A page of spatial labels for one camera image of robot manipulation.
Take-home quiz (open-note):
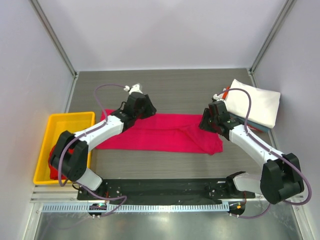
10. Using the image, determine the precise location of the pink t-shirt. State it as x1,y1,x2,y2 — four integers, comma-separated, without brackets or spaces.
96,113,223,155

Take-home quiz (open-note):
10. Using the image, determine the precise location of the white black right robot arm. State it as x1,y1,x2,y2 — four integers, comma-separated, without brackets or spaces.
199,100,305,205

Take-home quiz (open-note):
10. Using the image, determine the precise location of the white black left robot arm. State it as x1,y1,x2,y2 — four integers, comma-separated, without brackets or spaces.
49,92,157,200

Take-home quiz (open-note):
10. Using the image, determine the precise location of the white folded t-shirt on stack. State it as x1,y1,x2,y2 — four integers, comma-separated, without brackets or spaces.
225,79,281,129

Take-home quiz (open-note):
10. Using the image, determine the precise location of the orange folded t-shirt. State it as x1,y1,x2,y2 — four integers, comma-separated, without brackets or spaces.
222,86,230,100

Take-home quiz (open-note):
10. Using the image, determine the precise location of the yellow plastic bin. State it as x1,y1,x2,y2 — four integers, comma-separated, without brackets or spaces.
33,111,96,185

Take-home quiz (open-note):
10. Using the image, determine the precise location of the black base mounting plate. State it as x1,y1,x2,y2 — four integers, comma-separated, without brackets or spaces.
76,178,256,206

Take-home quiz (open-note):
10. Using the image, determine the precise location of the red t-shirt in bin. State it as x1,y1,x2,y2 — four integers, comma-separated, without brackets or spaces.
48,146,76,180

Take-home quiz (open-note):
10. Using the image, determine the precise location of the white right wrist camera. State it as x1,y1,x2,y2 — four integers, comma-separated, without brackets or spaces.
212,94,222,101

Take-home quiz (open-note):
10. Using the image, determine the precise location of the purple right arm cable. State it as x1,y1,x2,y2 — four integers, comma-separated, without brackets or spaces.
212,88,313,221

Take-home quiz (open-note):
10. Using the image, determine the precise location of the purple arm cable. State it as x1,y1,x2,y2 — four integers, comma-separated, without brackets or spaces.
57,83,130,226
212,88,313,221

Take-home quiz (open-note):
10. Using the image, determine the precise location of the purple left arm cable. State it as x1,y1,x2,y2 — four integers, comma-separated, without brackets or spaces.
57,83,130,226

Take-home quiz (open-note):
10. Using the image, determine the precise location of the left aluminium frame post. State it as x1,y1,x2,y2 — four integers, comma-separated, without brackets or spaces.
29,0,78,79

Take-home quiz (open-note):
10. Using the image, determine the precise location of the aluminium frame post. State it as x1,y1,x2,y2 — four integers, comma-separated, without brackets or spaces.
248,0,297,76
29,0,78,79

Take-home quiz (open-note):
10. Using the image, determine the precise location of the right aluminium frame post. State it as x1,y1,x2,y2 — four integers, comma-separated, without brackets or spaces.
248,0,297,76

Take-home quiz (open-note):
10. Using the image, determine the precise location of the white slotted cable duct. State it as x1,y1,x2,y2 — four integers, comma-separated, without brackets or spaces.
41,202,229,213

